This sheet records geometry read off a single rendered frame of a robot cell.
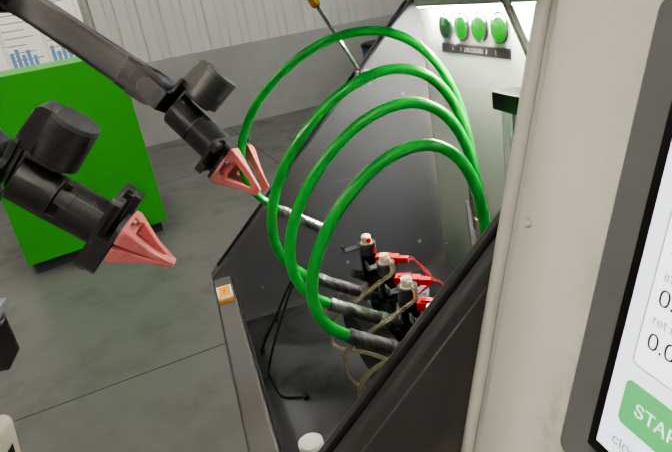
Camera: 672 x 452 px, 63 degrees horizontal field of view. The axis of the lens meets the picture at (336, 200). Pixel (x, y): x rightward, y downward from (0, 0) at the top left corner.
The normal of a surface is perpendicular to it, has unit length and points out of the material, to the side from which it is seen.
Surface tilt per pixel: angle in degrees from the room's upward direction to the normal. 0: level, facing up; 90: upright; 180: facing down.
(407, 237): 90
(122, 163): 90
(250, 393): 0
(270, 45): 90
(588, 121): 76
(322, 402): 0
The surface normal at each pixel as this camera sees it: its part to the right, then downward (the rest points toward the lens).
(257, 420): -0.16, -0.92
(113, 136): 0.51, 0.23
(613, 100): -0.95, 0.02
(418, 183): 0.29, 0.30
